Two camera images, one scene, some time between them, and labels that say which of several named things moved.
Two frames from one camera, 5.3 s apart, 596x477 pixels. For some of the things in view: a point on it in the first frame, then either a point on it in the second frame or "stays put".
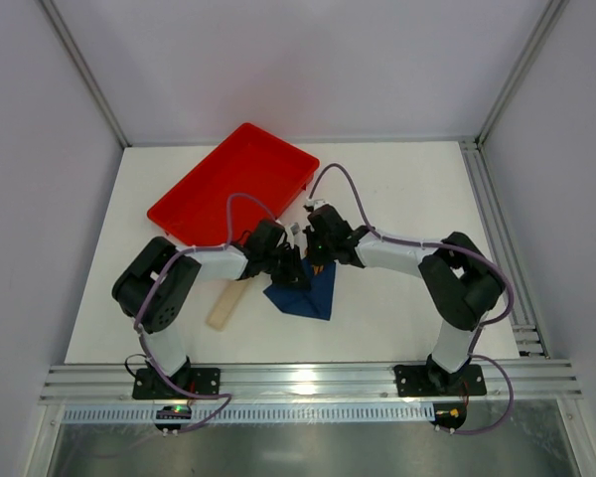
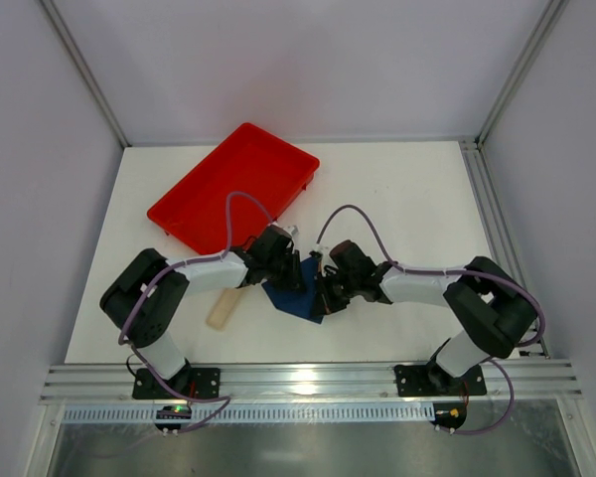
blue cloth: (316, 301) stays put
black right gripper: (309, 239) -> (329, 290)
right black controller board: (450, 415) stays put
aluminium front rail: (505, 383) stays put
